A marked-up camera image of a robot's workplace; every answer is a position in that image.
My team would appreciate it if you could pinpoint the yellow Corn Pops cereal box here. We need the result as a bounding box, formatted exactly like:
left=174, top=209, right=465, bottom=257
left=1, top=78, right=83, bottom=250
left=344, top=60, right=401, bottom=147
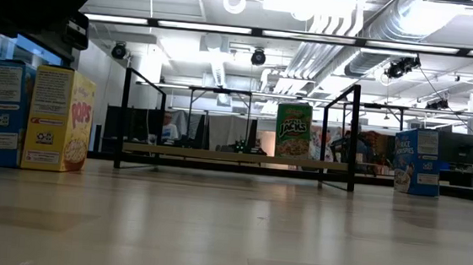
left=19, top=63, right=99, bottom=175

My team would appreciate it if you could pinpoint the blue Rice Krispies cereal box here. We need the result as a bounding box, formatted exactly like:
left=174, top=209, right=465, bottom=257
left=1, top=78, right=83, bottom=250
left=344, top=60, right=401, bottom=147
left=0, top=59, right=38, bottom=171
left=390, top=126, right=445, bottom=198

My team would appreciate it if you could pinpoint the green Apple Jacks cereal box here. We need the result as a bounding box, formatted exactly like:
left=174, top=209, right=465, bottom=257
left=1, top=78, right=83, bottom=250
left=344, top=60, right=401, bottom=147
left=272, top=101, right=314, bottom=160

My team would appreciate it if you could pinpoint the large glass window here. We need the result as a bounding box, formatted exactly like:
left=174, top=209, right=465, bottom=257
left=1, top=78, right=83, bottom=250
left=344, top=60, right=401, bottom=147
left=0, top=32, right=66, bottom=68

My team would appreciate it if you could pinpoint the black ceiling spotlight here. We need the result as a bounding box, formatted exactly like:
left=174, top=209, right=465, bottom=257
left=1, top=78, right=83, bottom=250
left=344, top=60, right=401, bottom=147
left=384, top=54, right=422, bottom=83
left=110, top=41, right=128, bottom=60
left=426, top=98, right=449, bottom=111
left=250, top=47, right=267, bottom=67

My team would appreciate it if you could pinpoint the black computer monitor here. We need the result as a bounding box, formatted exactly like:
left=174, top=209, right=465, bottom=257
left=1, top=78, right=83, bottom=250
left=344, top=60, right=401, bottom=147
left=437, top=131, right=473, bottom=165
left=103, top=105, right=165, bottom=144

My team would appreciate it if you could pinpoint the person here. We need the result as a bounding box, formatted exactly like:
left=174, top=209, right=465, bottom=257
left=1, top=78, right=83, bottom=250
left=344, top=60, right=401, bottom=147
left=330, top=128, right=375, bottom=166
left=159, top=111, right=182, bottom=144

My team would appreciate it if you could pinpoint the white colourful printed banner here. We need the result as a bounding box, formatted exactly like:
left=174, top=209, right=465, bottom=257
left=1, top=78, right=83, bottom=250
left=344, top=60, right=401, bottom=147
left=308, top=124, right=343, bottom=163

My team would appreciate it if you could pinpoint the white ring ceiling fixture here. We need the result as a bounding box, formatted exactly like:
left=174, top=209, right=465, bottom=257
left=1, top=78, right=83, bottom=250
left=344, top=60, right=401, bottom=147
left=223, top=0, right=248, bottom=15

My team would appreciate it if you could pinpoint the black background rig frame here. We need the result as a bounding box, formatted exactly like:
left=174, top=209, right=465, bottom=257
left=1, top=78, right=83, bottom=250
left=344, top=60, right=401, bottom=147
left=184, top=84, right=254, bottom=154
left=341, top=100, right=407, bottom=130

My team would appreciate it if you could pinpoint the black frame wooden shelf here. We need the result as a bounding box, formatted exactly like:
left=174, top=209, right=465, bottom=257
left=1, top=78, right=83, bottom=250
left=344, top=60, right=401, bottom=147
left=112, top=66, right=363, bottom=192

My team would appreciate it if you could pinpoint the black aluminium table frame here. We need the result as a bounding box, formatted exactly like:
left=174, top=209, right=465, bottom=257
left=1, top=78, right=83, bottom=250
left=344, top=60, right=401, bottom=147
left=84, top=149, right=473, bottom=203

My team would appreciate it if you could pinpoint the silver ventilation duct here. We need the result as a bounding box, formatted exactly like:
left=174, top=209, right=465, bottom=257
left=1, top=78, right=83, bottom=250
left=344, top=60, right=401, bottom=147
left=344, top=0, right=468, bottom=86

